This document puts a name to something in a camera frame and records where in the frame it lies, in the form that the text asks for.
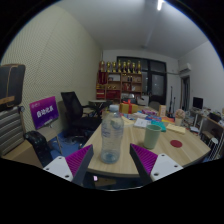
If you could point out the purple sign board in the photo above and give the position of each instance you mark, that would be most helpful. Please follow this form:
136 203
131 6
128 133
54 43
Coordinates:
44 112

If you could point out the flat round red coaster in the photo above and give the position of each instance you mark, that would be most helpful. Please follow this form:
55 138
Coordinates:
176 143

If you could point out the teal book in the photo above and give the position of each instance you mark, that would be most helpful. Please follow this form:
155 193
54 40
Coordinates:
160 125

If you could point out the pale yellow book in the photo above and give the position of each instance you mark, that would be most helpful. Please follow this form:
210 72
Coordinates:
176 128
128 120

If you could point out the yellow gift box red ribbon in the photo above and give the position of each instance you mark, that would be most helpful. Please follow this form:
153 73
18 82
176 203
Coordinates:
128 107

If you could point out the black office chair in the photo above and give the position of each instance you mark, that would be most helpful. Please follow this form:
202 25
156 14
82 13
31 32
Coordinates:
73 110

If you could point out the black computer monitor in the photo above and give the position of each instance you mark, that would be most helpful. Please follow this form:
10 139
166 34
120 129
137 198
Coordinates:
198 102

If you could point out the black framed glass door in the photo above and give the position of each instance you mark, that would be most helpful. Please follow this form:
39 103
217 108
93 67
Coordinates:
156 83

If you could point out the red shelf unit with trophies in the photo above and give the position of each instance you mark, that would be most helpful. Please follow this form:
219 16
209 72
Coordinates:
120 83

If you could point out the grey striped chair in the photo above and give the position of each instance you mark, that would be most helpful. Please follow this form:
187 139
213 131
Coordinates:
11 131

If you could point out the ceiling light strip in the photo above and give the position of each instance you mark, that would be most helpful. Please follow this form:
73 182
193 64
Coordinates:
160 4

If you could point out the small round side table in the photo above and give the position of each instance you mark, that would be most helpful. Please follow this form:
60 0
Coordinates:
96 102

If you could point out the white printed booklet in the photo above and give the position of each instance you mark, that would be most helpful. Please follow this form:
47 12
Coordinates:
142 122

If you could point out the white air conditioner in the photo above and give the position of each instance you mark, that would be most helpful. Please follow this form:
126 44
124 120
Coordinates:
185 68

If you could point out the orange book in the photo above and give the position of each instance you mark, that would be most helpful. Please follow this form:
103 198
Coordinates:
167 119

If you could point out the white round stool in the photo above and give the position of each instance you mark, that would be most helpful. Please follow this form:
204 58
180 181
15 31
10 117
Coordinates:
213 143

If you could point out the cluttered wooden side desk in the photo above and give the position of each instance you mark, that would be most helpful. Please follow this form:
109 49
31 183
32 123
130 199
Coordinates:
210 121

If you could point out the small orange carton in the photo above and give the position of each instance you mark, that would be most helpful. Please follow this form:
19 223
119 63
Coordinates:
162 110

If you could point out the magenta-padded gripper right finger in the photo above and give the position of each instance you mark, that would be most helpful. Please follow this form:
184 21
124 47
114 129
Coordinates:
145 160

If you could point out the clear plastic water bottle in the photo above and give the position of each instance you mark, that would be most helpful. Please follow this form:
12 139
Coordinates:
112 136

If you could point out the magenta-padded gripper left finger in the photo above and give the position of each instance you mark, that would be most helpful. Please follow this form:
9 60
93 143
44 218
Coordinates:
79 159

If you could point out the pale green cup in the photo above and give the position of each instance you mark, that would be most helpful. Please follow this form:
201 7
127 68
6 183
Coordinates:
152 136

